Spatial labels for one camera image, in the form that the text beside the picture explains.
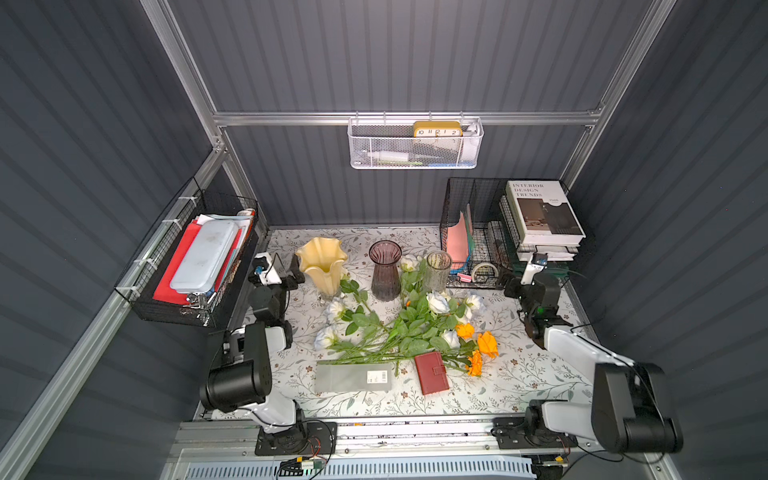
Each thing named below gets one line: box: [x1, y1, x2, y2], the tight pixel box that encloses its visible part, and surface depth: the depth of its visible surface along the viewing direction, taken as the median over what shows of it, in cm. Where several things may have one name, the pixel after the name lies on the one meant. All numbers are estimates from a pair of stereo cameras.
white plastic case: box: [170, 220, 239, 292], surface depth 71 cm
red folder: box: [152, 219, 243, 304], surface depth 70 cm
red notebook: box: [414, 351, 450, 395], surface depth 84 cm
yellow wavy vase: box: [296, 237, 348, 301], surface depth 90 cm
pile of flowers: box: [313, 255, 499, 377], surface depth 88 cm
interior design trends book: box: [506, 180, 586, 247], surface depth 92 cm
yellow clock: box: [413, 121, 463, 138], surface depth 90 cm
